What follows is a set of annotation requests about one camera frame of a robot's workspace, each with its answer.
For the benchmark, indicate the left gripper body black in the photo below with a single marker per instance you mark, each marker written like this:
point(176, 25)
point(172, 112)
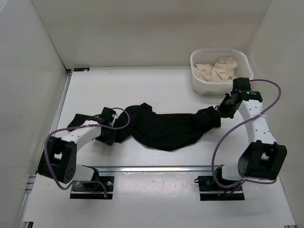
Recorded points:
point(107, 137)

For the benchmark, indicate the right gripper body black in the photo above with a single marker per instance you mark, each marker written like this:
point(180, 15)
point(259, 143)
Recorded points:
point(225, 107)

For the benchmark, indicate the black trousers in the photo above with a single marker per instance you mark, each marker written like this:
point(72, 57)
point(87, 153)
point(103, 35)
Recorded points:
point(167, 132)

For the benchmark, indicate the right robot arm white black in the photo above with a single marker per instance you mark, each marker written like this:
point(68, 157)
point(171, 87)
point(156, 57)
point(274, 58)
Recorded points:
point(262, 160)

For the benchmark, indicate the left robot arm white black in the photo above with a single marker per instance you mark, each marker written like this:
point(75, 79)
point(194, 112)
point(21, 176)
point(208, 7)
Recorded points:
point(58, 160)

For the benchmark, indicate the beige trousers in basket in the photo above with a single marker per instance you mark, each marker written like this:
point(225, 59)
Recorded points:
point(222, 71)

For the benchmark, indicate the white plastic basket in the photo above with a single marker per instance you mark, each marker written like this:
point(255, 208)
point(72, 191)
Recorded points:
point(210, 56)

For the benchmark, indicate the black label sticker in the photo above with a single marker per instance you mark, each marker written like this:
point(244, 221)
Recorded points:
point(81, 69)

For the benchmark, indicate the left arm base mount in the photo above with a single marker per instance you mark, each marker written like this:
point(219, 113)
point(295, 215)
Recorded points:
point(94, 191)

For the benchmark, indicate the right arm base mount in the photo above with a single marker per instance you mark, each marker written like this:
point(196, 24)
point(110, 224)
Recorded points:
point(209, 190)

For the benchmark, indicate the aluminium frame rail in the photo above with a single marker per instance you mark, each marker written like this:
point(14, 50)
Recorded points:
point(152, 189)

